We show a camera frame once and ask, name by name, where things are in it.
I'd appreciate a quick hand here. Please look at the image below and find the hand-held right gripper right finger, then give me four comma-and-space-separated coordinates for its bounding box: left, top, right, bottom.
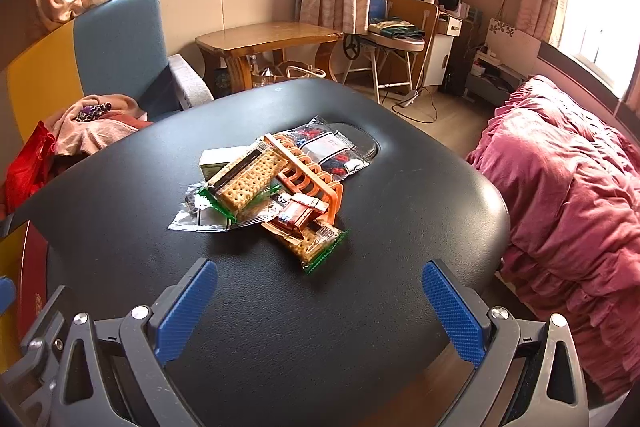
421, 258, 591, 427

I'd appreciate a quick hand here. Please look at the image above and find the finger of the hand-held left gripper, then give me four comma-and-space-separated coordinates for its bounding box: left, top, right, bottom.
0, 277, 17, 315

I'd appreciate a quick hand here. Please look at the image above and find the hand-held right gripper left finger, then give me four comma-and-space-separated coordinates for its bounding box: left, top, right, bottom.
0, 258, 218, 427

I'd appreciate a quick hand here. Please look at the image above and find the red gift box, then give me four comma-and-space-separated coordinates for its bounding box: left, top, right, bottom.
15, 222, 53, 343

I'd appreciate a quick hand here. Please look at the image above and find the clear packet with dark parts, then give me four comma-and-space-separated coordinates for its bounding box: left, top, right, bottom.
167, 189, 236, 233

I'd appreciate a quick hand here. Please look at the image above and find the brown chocolate candy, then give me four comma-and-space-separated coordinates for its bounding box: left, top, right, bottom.
280, 193, 328, 228
261, 214, 303, 240

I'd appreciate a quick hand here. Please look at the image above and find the cracker packet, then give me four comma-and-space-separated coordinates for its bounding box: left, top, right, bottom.
206, 146, 290, 214
232, 184, 286, 225
270, 219, 350, 276

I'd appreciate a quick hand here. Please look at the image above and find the small beige box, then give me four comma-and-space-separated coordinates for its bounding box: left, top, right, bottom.
199, 146, 251, 180

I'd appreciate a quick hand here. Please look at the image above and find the orange plastic rack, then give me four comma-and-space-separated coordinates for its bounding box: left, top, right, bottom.
262, 133, 345, 225

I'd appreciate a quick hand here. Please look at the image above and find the clear bag of small pieces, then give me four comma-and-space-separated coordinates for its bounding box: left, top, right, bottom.
280, 116, 371, 182

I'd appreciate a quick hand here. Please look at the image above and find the red cloth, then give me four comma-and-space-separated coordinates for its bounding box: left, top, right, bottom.
5, 122, 58, 212

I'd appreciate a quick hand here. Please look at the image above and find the pink ruffled blanket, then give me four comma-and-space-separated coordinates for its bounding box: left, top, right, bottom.
465, 74, 640, 403

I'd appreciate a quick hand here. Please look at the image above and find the pink cloth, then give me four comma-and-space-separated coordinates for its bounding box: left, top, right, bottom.
42, 94, 153, 158

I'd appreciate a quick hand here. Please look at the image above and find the black oval cushion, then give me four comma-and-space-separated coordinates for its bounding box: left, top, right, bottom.
327, 123, 380, 162

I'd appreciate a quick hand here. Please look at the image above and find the purple beaded item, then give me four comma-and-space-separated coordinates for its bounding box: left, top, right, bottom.
75, 103, 113, 122

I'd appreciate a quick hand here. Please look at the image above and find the white power strip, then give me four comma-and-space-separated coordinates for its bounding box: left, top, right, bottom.
391, 88, 438, 124

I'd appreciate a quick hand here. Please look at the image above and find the white cabinet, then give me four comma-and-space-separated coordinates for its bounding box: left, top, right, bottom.
425, 16, 463, 88

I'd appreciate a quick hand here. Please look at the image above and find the beige bag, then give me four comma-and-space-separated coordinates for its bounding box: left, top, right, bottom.
252, 61, 326, 88

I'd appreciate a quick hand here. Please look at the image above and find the dark bed headboard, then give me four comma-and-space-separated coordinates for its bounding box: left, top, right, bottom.
537, 42, 640, 108

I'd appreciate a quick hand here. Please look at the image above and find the wooden chair with clothes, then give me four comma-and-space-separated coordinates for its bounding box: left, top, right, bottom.
342, 29, 427, 104

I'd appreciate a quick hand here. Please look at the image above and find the blue and yellow sofa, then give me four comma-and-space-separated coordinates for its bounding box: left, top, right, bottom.
7, 0, 216, 142

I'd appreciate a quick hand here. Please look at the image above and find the green cloth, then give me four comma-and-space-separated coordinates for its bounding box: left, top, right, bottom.
369, 20, 417, 40

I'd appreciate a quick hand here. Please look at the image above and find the wooden table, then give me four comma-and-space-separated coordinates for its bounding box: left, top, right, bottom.
195, 22, 345, 95

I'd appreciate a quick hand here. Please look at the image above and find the window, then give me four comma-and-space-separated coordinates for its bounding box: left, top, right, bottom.
550, 0, 640, 98

